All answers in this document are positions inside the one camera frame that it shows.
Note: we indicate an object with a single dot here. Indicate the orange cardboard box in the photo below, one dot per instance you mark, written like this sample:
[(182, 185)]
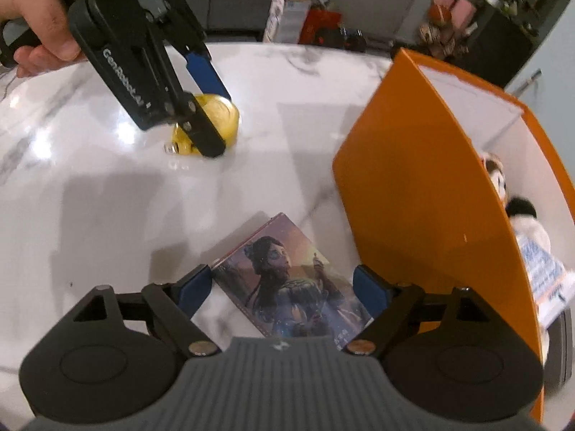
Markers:
[(413, 188)]

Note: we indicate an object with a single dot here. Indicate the white panda plush toy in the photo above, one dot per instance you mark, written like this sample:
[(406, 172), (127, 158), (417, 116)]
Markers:
[(528, 226)]

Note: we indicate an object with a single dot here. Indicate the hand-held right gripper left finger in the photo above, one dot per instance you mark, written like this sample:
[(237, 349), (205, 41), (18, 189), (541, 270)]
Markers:
[(193, 292)]

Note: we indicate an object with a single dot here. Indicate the pink box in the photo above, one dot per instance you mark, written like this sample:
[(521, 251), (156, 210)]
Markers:
[(460, 6)]

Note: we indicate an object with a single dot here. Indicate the person's left hand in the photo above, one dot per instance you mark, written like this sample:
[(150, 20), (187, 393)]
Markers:
[(31, 4)]

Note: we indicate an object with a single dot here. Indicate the dark cabinet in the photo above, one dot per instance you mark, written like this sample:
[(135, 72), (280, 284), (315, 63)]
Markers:
[(498, 49)]

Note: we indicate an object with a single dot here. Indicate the printed picture card box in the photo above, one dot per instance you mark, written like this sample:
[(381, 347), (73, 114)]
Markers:
[(292, 278)]

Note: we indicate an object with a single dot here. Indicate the white tube with blue label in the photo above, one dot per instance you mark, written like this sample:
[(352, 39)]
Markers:
[(546, 274)]

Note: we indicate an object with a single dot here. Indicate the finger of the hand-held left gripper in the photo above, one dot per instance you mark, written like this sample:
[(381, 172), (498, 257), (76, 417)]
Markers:
[(202, 130), (209, 74)]

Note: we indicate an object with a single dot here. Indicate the white paper bag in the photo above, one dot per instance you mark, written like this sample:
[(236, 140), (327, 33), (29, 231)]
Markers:
[(283, 15)]

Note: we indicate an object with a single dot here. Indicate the red box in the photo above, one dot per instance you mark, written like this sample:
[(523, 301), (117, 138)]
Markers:
[(321, 27)]

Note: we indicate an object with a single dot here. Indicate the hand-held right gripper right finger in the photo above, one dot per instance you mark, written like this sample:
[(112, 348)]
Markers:
[(370, 289)]

